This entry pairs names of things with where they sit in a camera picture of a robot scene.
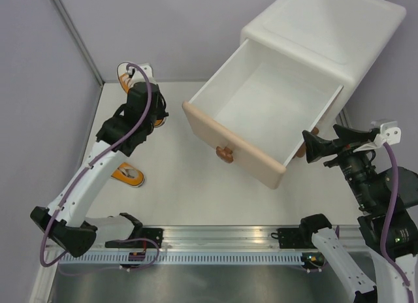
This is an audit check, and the right aluminium frame rail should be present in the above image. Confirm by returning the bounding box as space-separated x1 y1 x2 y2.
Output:
336 108 351 127

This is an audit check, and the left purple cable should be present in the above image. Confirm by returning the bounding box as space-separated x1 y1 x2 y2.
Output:
39 63 153 268

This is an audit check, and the white slotted cable duct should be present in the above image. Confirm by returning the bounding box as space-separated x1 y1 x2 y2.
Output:
60 251 303 266

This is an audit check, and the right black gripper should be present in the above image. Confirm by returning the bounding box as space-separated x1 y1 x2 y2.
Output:
302 123 378 208

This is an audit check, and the orange sneaker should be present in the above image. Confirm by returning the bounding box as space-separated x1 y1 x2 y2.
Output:
116 63 168 128
111 163 145 187

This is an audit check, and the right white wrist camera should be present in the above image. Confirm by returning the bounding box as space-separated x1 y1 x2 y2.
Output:
354 120 402 153

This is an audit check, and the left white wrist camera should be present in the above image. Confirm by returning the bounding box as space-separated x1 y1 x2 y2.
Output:
126 63 156 84

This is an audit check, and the white shoe cabinet body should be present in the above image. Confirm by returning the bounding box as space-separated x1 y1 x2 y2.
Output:
240 0 406 127

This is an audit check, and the bear head drawer knob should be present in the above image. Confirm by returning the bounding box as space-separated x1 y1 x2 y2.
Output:
216 146 234 163

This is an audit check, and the aluminium corner frame post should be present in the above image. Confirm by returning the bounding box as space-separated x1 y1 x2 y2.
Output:
50 0 105 88

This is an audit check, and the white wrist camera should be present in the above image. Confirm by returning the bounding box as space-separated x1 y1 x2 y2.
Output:
126 63 156 84
354 120 402 153

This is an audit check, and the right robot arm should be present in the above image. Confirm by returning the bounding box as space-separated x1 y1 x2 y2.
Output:
298 121 417 302

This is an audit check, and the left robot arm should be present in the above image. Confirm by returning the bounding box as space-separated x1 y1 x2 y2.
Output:
30 81 168 257

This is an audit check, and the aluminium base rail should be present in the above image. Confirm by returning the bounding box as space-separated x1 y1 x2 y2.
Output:
45 224 363 251

